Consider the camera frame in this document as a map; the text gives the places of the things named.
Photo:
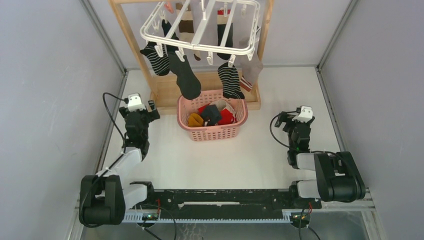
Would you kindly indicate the black striped narrow sock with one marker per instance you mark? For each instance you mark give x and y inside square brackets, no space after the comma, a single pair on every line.
[230,80]

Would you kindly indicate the plain red sock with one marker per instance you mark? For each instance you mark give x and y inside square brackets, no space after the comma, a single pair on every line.
[212,116]

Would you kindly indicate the wooden hanger stand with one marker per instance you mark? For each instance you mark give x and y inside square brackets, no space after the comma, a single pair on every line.
[163,89]

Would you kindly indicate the brown beige block sock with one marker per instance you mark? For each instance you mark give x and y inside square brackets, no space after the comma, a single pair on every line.
[186,27]

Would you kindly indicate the black mounting rail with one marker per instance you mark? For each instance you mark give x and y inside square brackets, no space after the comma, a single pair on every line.
[225,204]

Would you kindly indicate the grey white sock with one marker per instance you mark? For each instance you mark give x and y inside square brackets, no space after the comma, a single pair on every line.
[250,70]

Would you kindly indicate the black white striped sock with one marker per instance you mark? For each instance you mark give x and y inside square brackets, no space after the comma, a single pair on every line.
[159,64]

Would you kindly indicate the white plastic sock hanger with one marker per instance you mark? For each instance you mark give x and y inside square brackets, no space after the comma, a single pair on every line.
[229,10]

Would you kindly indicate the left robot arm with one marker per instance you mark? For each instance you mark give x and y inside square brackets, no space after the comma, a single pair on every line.
[104,200]

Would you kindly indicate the yellow brown striped sock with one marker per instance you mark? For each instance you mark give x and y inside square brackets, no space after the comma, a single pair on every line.
[195,120]

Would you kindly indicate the dark blue sock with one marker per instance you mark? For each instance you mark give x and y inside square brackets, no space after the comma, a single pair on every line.
[210,115]

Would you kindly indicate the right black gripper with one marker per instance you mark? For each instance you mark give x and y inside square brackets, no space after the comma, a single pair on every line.
[287,117]

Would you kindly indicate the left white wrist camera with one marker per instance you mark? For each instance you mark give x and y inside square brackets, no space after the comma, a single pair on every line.
[135,102]

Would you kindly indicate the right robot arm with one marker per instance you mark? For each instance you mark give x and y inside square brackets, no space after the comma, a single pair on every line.
[337,178]

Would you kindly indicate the pink plastic basket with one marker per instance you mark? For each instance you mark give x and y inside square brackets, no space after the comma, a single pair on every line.
[186,107]

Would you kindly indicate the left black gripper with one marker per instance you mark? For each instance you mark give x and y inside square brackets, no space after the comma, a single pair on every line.
[151,116]

